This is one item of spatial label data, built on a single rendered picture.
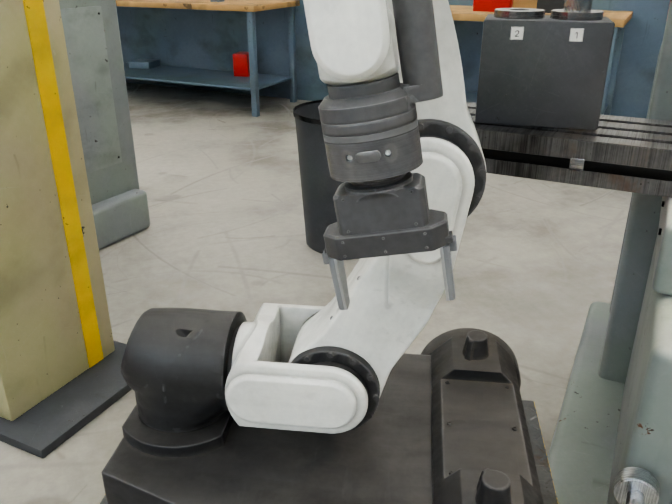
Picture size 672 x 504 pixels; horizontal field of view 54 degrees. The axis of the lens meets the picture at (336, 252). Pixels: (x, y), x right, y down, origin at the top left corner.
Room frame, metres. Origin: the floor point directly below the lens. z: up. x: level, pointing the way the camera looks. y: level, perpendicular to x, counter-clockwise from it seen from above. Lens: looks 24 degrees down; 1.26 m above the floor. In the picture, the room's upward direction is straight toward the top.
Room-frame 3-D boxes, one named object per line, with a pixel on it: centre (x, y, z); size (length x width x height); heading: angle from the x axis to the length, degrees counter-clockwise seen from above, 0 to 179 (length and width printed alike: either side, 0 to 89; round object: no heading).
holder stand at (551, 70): (1.28, -0.38, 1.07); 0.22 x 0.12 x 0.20; 75
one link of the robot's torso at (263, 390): (0.87, 0.05, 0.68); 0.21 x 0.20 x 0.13; 83
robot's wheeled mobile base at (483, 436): (0.86, 0.02, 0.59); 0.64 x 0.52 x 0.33; 83
